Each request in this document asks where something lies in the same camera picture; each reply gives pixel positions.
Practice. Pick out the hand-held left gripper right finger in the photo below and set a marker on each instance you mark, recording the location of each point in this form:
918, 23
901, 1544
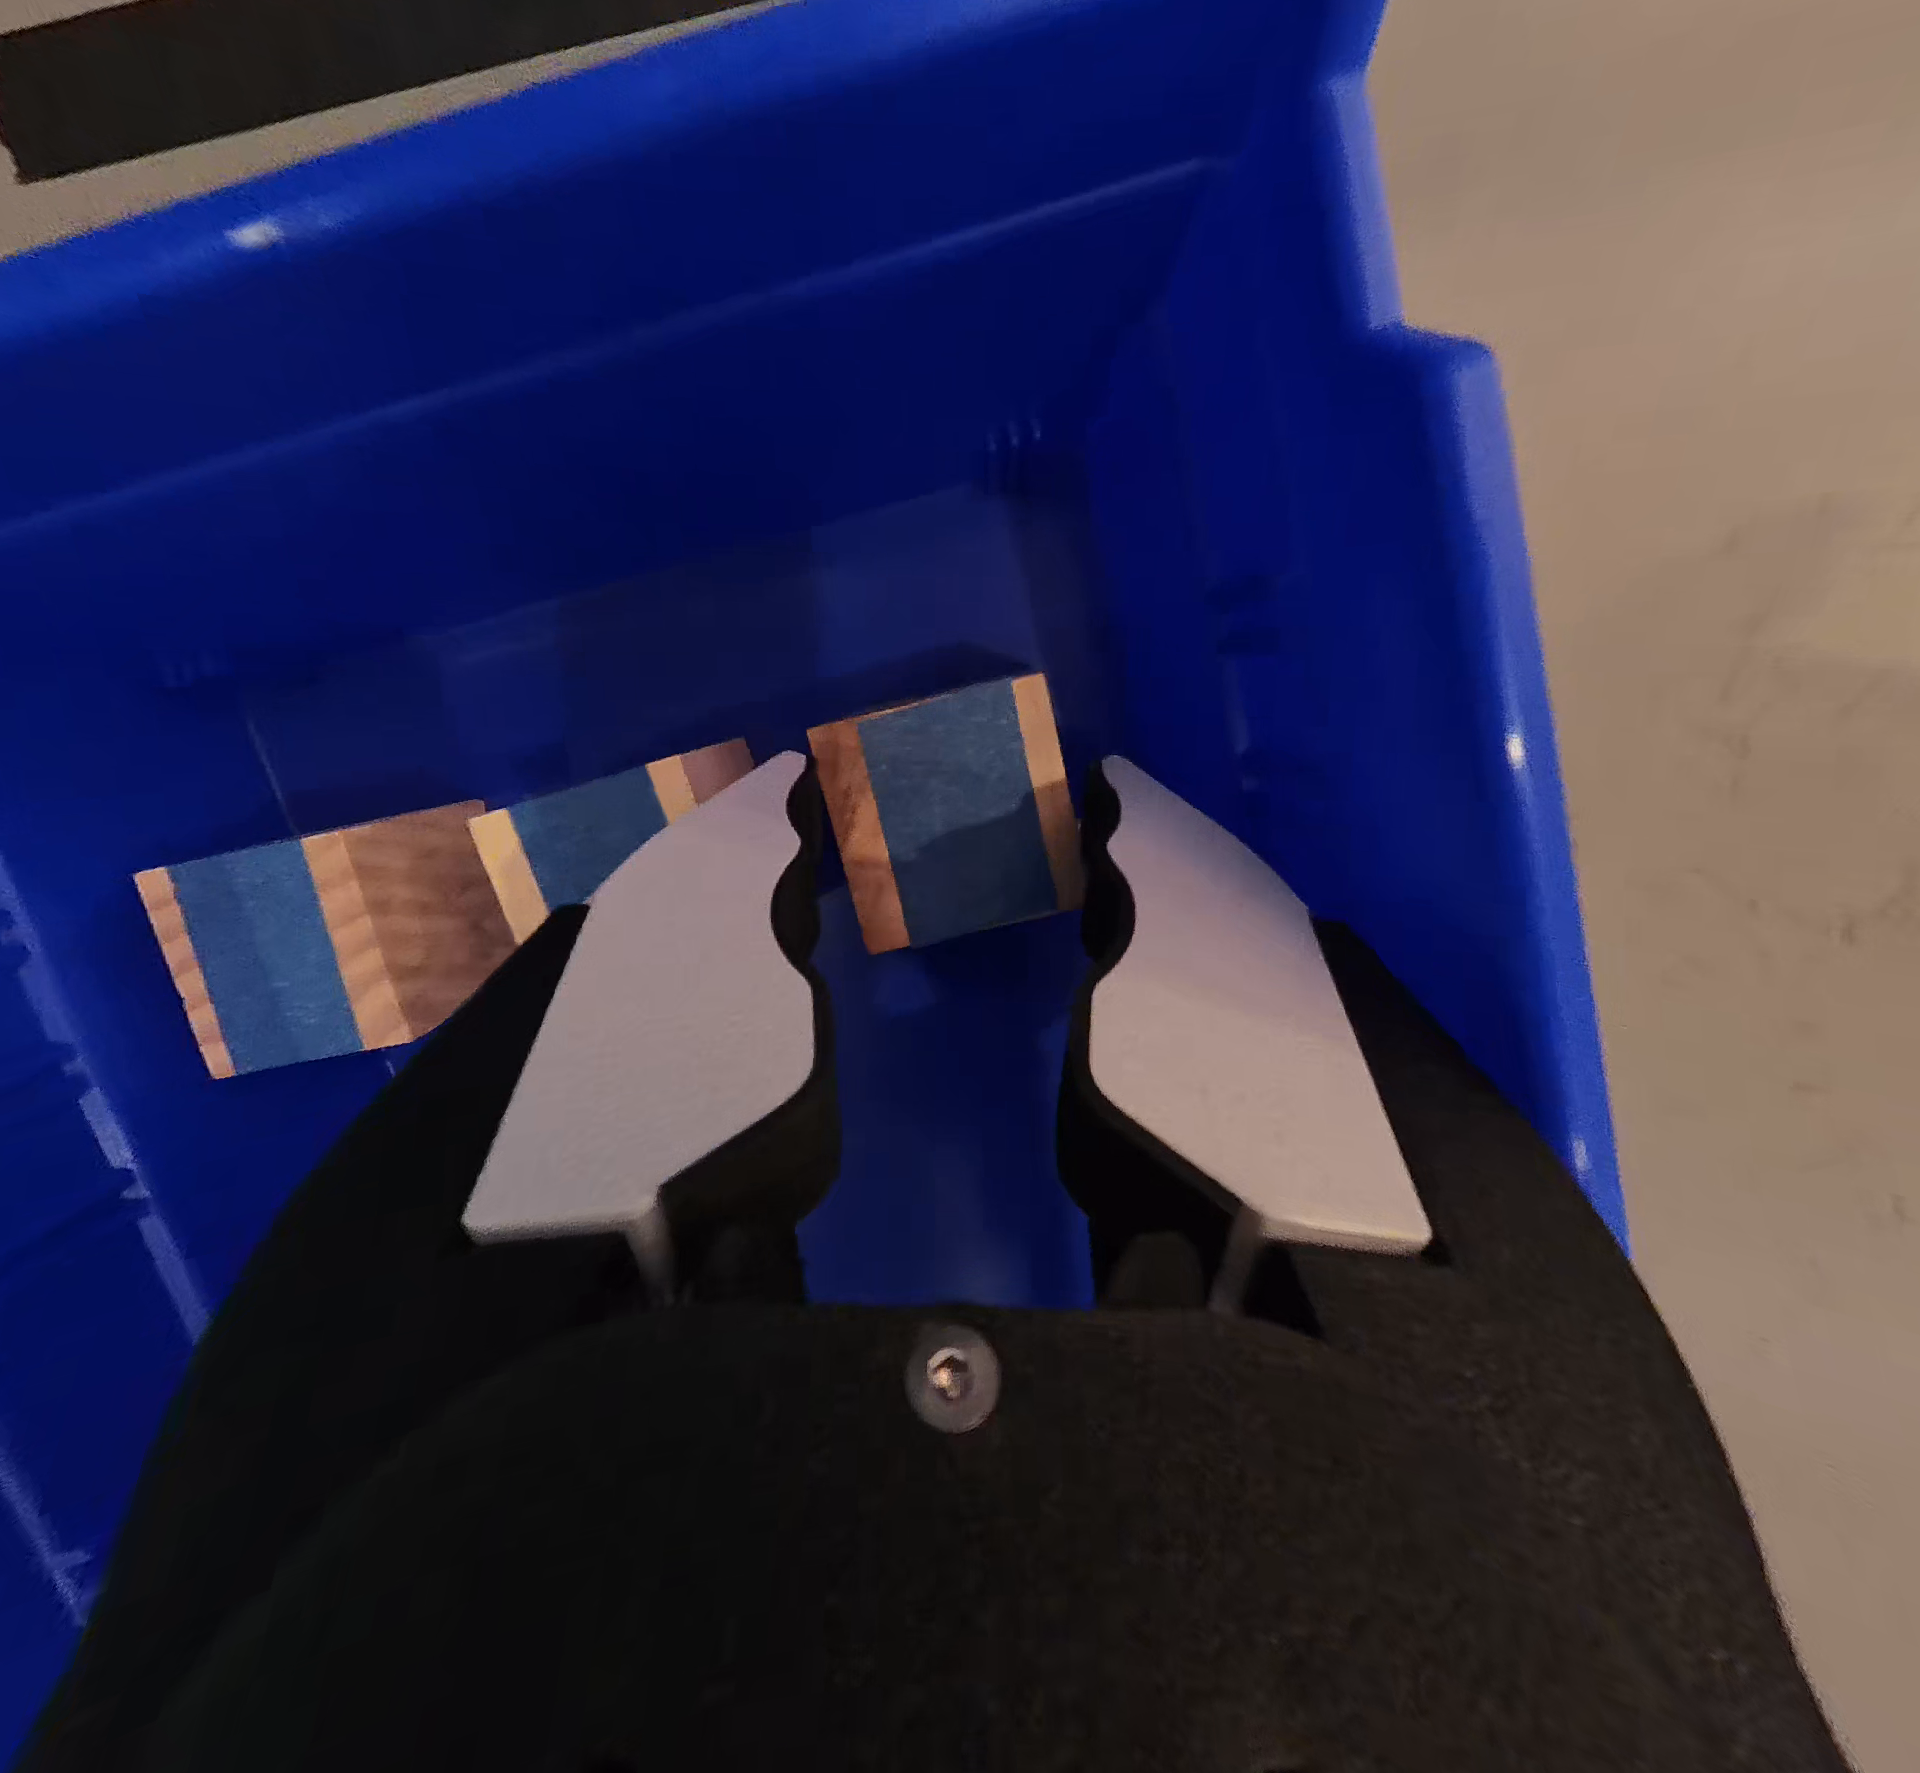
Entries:
1244, 1024

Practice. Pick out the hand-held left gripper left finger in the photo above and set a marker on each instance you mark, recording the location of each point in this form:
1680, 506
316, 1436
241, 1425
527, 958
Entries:
660, 1008

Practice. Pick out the wooden cube with blue tape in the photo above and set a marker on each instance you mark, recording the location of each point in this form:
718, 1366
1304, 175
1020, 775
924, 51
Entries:
952, 821
585, 836
307, 948

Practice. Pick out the blue plastic bin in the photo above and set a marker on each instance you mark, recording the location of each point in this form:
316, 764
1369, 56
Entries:
750, 378

